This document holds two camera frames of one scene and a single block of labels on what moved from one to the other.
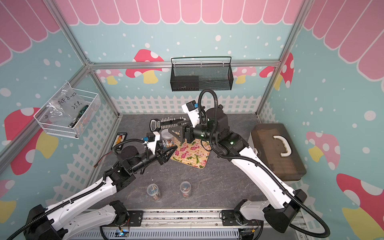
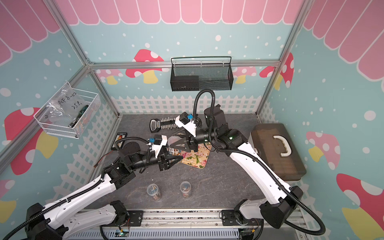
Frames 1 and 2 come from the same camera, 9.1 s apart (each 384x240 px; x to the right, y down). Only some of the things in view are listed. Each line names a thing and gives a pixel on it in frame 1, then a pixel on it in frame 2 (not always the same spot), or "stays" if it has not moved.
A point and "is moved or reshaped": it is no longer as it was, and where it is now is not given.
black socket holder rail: (157, 124) stays
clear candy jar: (167, 138) is moved or reshaped
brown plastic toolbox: (275, 149) stays
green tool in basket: (79, 115) stays
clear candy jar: (153, 190) stays
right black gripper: (189, 129) -> (192, 144)
